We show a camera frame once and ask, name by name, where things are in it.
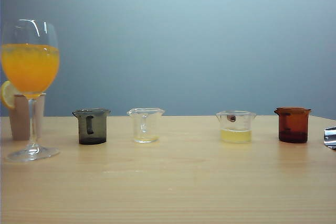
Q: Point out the smoky grey measuring cup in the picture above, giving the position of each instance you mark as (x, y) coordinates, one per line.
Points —
(97, 129)

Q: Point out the amber measuring cup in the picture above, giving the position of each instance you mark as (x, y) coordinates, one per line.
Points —
(296, 127)

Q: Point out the wine glass with orange juice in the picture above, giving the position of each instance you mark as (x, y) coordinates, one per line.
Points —
(29, 69)

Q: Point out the lemon slice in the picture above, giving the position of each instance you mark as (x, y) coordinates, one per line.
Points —
(6, 95)

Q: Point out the shiny metal object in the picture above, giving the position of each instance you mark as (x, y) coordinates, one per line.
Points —
(330, 137)

